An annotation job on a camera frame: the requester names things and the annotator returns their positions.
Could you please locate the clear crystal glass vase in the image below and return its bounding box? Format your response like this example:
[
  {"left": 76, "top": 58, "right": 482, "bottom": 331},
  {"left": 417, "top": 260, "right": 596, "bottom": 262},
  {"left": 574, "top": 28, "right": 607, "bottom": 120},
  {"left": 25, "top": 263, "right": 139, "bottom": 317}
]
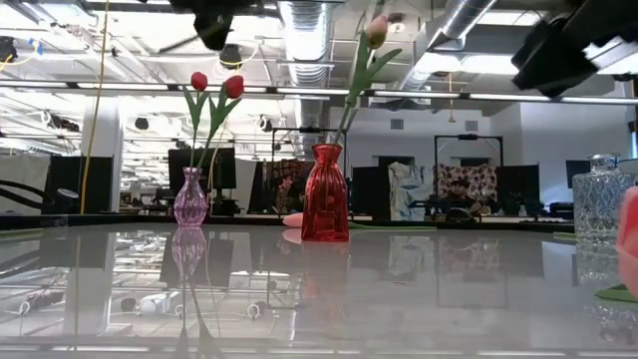
[{"left": 571, "top": 153, "right": 637, "bottom": 248}]

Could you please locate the purple glass vase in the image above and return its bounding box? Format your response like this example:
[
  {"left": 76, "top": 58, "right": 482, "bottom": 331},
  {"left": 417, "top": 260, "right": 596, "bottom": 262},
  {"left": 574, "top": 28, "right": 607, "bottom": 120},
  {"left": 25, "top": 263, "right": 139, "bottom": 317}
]
[{"left": 172, "top": 166, "right": 209, "bottom": 228}]

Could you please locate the red glass vase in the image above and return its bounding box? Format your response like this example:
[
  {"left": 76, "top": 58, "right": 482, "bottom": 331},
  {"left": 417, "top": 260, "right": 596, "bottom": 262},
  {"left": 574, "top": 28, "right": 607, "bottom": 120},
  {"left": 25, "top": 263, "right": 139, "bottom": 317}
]
[{"left": 300, "top": 143, "right": 350, "bottom": 243}]

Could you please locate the ceiling light strip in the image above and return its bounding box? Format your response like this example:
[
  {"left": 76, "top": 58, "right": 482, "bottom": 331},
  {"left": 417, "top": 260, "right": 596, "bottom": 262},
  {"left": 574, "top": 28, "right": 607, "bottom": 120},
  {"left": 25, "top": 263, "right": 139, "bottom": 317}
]
[
  {"left": 0, "top": 81, "right": 350, "bottom": 97},
  {"left": 371, "top": 89, "right": 638, "bottom": 105}
]

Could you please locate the black computer monitor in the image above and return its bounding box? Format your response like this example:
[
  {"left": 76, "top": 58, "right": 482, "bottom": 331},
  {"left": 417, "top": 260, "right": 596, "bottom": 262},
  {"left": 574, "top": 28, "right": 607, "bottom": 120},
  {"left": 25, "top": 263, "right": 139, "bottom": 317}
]
[
  {"left": 167, "top": 147, "right": 237, "bottom": 190},
  {"left": 565, "top": 159, "right": 593, "bottom": 189}
]

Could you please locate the black partition panel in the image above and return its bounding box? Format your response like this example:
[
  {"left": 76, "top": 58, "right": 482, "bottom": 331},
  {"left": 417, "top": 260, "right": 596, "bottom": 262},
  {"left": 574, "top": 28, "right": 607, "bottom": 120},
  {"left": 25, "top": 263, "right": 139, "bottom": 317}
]
[
  {"left": 42, "top": 156, "right": 115, "bottom": 215},
  {"left": 351, "top": 166, "right": 392, "bottom": 221},
  {"left": 495, "top": 164, "right": 541, "bottom": 215}
]

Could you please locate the red white floral cloth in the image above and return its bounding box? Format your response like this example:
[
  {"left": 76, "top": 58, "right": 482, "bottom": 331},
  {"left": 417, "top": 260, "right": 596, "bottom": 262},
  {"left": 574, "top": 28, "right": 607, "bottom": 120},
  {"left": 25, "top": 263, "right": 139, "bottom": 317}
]
[{"left": 436, "top": 163, "right": 498, "bottom": 200}]

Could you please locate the dark patterned cloth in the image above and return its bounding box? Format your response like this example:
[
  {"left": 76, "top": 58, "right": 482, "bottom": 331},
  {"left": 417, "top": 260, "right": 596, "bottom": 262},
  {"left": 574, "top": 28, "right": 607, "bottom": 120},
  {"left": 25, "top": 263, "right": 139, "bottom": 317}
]
[{"left": 263, "top": 159, "right": 316, "bottom": 215}]

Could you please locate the person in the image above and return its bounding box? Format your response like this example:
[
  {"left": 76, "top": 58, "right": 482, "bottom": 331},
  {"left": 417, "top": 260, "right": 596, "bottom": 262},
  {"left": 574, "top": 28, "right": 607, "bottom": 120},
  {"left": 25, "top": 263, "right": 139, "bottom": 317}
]
[{"left": 445, "top": 177, "right": 492, "bottom": 213}]

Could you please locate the white blue leaf cloth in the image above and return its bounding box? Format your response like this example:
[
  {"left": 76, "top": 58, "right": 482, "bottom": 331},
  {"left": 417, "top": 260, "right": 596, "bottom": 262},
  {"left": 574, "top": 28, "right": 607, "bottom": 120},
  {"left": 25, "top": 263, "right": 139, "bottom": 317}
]
[{"left": 388, "top": 162, "right": 436, "bottom": 222}]

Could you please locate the black ceiling box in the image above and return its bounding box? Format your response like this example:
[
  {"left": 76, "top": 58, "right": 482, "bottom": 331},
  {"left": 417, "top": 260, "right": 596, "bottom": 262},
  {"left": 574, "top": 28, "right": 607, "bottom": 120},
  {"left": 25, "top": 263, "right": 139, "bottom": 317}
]
[{"left": 0, "top": 35, "right": 19, "bottom": 64}]

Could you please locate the white cloth panel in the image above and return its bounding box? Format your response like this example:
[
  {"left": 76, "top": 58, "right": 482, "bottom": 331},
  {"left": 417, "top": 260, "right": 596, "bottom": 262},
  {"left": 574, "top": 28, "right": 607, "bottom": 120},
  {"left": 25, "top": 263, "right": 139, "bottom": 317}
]
[{"left": 0, "top": 153, "right": 51, "bottom": 215}]

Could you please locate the black ceiling camera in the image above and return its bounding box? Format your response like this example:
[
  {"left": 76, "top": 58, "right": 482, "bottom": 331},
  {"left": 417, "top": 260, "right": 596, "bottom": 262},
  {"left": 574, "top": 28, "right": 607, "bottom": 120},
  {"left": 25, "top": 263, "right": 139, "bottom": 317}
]
[{"left": 218, "top": 43, "right": 244, "bottom": 70}]

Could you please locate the silver ribbed ventilation duct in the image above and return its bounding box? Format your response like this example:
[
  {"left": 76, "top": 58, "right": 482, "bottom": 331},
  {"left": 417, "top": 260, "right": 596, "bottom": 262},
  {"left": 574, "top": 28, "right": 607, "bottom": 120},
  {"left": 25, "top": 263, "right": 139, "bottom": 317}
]
[{"left": 277, "top": 0, "right": 334, "bottom": 160}]

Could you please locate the black stand frame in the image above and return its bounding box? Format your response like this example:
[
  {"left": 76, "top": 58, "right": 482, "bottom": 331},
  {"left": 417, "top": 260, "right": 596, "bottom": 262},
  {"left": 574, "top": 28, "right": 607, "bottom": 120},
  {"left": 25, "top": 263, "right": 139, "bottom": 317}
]
[
  {"left": 434, "top": 133, "right": 504, "bottom": 169},
  {"left": 271, "top": 127, "right": 349, "bottom": 220}
]

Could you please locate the yellow cable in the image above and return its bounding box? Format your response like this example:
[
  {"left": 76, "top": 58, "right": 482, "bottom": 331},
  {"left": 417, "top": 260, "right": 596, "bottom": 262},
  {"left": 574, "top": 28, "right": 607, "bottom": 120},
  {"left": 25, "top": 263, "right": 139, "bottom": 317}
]
[{"left": 79, "top": 0, "right": 111, "bottom": 216}]

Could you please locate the black metal table frame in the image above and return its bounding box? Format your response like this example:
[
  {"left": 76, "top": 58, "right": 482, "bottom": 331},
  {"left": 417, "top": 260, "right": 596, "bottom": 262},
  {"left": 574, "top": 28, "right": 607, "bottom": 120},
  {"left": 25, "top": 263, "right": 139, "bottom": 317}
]
[{"left": 0, "top": 212, "right": 574, "bottom": 233}]

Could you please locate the black curved cable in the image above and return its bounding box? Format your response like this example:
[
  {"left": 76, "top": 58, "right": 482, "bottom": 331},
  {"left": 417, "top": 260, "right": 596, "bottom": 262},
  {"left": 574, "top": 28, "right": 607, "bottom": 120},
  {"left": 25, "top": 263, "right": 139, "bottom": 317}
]
[{"left": 0, "top": 179, "right": 55, "bottom": 209}]

